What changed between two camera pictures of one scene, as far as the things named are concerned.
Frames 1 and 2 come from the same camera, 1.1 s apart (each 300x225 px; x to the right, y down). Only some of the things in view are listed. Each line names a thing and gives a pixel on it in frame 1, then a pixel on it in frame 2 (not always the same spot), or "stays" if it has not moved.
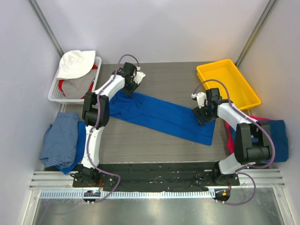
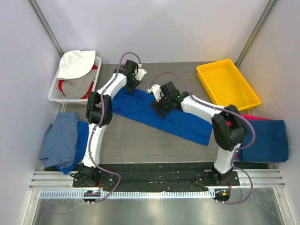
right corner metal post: (269, 7) stays
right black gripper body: (200, 115) → (159, 106)
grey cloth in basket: (78, 88) stays
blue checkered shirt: (59, 148) stays
